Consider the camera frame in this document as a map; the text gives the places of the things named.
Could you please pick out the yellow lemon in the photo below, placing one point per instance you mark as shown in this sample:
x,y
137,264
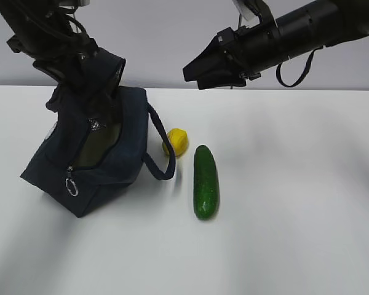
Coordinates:
x,y
179,141

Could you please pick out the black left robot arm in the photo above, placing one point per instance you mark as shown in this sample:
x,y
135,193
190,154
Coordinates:
x,y
47,32

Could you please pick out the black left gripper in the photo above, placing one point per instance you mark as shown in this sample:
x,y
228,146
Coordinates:
x,y
61,60

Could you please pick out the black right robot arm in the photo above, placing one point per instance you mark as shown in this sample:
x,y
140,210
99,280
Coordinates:
x,y
308,29

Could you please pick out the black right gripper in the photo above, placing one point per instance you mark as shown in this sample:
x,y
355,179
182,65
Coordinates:
x,y
228,60

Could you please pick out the green cucumber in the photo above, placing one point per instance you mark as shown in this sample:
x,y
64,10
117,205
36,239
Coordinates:
x,y
206,189

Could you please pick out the dark blue lunch bag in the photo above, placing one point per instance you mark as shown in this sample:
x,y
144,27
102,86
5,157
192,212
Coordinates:
x,y
99,142

